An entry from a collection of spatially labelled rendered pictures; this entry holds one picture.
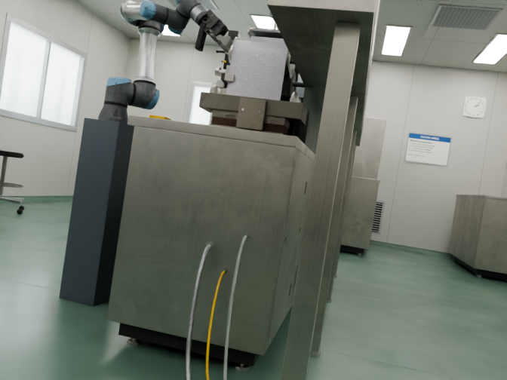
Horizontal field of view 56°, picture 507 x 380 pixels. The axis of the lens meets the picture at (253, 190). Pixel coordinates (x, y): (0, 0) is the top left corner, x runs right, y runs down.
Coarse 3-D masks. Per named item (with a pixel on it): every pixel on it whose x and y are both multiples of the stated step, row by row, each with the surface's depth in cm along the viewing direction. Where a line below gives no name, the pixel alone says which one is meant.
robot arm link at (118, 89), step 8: (112, 80) 233; (120, 80) 234; (128, 80) 237; (112, 88) 233; (120, 88) 234; (128, 88) 236; (136, 88) 239; (112, 96) 233; (120, 96) 234; (128, 96) 237; (128, 104) 241
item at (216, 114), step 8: (216, 112) 182; (224, 112) 182; (232, 112) 181; (216, 120) 183; (224, 120) 182; (232, 120) 181; (264, 120) 179; (272, 120) 178; (280, 120) 177; (240, 128) 180; (264, 128) 179; (272, 128) 178; (280, 128) 177; (288, 128) 189
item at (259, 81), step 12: (240, 72) 200; (252, 72) 199; (264, 72) 198; (276, 72) 197; (228, 84) 201; (240, 84) 200; (252, 84) 199; (264, 84) 198; (276, 84) 197; (252, 96) 199; (264, 96) 198; (276, 96) 197
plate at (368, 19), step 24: (288, 0) 111; (312, 0) 110; (336, 0) 109; (360, 0) 108; (288, 24) 124; (312, 24) 121; (288, 48) 146; (312, 48) 142; (360, 48) 135; (312, 72) 172; (360, 72) 162; (360, 96) 201; (360, 120) 266
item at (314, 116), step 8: (312, 88) 195; (304, 96) 196; (312, 96) 197; (304, 104) 196; (312, 104) 201; (320, 104) 233; (312, 112) 206; (320, 112) 239; (312, 120) 211; (320, 120) 245; (304, 128) 196; (312, 128) 216; (304, 136) 196; (312, 136) 221; (312, 144) 227
